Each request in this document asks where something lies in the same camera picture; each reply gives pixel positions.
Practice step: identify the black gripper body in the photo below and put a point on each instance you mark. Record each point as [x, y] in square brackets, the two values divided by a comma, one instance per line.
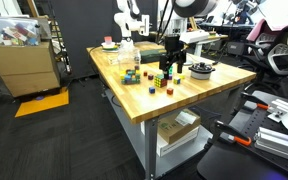
[172, 50]

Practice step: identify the orange block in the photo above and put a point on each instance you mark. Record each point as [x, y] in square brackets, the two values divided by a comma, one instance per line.
[170, 91]

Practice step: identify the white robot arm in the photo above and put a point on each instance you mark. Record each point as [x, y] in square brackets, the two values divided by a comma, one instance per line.
[127, 20]

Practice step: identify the small purple block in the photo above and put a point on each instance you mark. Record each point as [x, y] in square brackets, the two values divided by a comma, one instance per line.
[169, 77]

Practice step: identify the small yellow block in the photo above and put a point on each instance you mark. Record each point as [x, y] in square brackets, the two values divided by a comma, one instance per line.
[182, 76]

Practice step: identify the dark red block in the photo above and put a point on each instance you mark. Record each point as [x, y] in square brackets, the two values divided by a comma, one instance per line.
[150, 77]
[145, 73]

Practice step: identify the blue block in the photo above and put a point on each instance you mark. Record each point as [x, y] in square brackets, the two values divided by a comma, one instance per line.
[152, 90]

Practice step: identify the green puzzle cube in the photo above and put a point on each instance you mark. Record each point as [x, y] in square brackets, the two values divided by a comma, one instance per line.
[171, 70]

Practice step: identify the large Rubik's cube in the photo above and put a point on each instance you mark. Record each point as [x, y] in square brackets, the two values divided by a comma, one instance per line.
[160, 81]

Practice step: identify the small white blue puzzle cube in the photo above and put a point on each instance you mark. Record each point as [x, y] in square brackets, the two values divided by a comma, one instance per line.
[176, 80]

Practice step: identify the black pot with lid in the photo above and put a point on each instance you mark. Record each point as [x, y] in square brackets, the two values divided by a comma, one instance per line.
[201, 70]

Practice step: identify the dark green case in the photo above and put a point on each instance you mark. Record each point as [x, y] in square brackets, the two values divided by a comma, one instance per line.
[150, 56]

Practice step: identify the multicolour cube pile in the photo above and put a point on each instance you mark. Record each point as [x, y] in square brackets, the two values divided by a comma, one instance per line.
[130, 76]

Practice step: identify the clear plastic container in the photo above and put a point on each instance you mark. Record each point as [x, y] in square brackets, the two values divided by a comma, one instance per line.
[129, 58]

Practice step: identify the wooden side table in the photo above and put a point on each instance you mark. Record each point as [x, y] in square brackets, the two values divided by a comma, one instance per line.
[214, 37]

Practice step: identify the brown cardboard box with label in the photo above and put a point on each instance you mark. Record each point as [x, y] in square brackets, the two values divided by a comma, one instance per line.
[175, 131]

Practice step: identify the white bowl with contents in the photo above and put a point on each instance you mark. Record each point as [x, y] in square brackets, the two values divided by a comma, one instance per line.
[110, 47]

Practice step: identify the pink cup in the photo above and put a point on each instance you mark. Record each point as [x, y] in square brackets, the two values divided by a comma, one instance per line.
[108, 40]

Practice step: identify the flat white box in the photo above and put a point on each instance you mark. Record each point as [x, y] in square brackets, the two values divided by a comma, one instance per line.
[177, 145]

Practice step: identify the wooden work table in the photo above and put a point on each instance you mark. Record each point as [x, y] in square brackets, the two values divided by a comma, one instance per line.
[150, 146]

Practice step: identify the pink cloth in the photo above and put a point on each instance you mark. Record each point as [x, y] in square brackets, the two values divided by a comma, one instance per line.
[257, 30]

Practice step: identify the black divider panel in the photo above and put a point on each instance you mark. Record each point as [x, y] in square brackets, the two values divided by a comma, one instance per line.
[84, 33]

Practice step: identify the black grey office chair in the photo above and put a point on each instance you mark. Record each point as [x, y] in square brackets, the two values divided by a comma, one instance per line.
[277, 56]

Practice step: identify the short aluminium extrusion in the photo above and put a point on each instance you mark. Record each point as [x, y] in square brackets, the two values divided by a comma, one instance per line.
[280, 107]

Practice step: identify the black perforated platform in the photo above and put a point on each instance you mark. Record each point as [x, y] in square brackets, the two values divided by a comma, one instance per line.
[244, 161]

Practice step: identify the long aluminium extrusion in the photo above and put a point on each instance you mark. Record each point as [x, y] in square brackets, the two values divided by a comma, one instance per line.
[277, 143]

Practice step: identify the yellow floor mat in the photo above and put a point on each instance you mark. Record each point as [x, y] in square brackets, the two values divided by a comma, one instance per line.
[42, 103]

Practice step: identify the large brown cardboard box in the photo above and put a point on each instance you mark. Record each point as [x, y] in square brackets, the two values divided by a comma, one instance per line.
[24, 66]

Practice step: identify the clear plastic bin of toys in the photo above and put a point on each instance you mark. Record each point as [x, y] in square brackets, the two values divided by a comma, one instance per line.
[14, 31]

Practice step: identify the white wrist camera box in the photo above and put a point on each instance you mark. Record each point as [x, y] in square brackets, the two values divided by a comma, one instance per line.
[194, 36]

